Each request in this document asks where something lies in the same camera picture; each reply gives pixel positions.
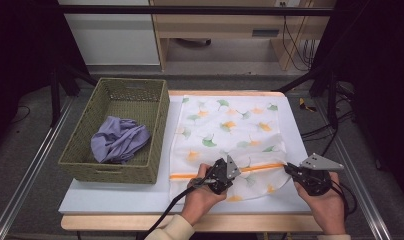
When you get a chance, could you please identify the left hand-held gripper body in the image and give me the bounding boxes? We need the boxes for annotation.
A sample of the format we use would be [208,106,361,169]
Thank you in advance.
[205,155,242,196]

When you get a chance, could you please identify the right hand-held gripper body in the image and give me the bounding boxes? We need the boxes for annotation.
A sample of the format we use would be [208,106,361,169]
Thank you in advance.
[298,153,345,197]

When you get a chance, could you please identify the leaf print mesh laundry bag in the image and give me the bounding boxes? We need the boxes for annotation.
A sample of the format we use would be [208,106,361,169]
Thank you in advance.
[168,95,293,203]

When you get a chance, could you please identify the purple garment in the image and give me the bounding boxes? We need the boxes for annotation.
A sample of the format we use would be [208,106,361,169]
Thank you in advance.
[90,115,152,164]

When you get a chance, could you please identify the green woven basket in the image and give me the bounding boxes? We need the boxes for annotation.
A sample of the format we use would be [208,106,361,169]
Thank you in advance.
[58,77,171,185]

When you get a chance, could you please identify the person's right hand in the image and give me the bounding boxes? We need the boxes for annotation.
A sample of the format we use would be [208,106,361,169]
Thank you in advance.
[293,172,347,236]

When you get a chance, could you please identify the person's left hand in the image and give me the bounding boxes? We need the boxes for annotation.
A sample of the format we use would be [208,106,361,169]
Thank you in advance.
[180,163,228,227]

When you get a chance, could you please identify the wooden table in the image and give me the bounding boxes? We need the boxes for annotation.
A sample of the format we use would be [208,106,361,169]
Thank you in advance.
[60,89,324,233]

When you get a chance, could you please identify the yellow and black tool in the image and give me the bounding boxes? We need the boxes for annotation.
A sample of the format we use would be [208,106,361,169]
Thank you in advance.
[298,97,318,114]

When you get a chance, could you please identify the black metal stand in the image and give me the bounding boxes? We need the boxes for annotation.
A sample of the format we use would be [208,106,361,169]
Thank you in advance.
[276,66,340,130]
[49,63,98,128]

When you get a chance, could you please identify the white board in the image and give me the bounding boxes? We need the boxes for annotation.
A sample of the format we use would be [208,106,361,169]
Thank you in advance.
[58,94,313,215]

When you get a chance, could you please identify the dark curtain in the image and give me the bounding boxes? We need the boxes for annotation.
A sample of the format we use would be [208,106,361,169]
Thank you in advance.
[311,0,404,205]
[0,0,88,151]

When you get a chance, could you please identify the black chair base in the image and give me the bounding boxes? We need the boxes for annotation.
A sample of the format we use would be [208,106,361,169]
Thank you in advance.
[174,37,213,47]

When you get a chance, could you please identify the wooden desk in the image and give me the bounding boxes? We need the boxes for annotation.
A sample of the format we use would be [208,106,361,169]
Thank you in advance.
[149,0,338,73]

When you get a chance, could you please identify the black horizontal bar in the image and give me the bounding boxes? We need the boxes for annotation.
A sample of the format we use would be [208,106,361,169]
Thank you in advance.
[58,4,334,16]

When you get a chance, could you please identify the white cabinet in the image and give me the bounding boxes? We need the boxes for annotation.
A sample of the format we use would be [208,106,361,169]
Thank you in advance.
[56,0,161,66]

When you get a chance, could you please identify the long black cable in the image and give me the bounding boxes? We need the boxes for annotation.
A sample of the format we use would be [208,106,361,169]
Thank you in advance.
[321,126,339,158]

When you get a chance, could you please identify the aluminium rail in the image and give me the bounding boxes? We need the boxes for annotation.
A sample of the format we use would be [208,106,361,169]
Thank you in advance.
[0,96,75,240]
[314,99,393,240]

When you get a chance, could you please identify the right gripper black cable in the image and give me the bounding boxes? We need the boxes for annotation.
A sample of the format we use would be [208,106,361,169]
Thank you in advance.
[329,181,358,222]

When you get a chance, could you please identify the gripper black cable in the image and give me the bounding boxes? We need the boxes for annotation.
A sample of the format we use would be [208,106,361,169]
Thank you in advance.
[141,177,222,240]
[329,181,358,222]

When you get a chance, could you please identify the black cable bundle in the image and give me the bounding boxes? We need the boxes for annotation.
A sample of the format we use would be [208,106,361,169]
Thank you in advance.
[301,111,355,142]

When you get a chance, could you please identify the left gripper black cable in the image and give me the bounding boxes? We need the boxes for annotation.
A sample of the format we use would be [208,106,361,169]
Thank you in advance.
[141,177,222,240]

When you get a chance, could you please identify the hanging black desk cables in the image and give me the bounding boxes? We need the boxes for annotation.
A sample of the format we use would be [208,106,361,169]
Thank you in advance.
[282,15,317,72]

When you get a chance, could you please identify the thin black cable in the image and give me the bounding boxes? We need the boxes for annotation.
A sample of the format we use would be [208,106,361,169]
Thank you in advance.
[9,105,32,125]

